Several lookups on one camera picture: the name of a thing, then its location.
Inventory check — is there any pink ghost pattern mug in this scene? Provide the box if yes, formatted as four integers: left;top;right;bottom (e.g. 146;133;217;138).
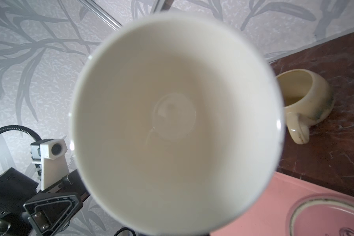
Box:
285;194;354;236

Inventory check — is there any cream speckled squat mug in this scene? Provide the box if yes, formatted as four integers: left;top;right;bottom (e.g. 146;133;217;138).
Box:
277;69;334;145

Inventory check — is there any pink plastic tray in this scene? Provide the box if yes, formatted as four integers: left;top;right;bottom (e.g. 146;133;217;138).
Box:
210;172;354;236

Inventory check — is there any white ceramic mug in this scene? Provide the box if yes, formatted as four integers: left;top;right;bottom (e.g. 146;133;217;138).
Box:
70;12;285;236

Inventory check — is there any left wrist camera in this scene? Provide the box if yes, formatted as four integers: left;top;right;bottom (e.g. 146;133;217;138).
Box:
30;139;69;190

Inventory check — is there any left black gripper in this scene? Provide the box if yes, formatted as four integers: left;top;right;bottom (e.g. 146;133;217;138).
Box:
0;168;90;236

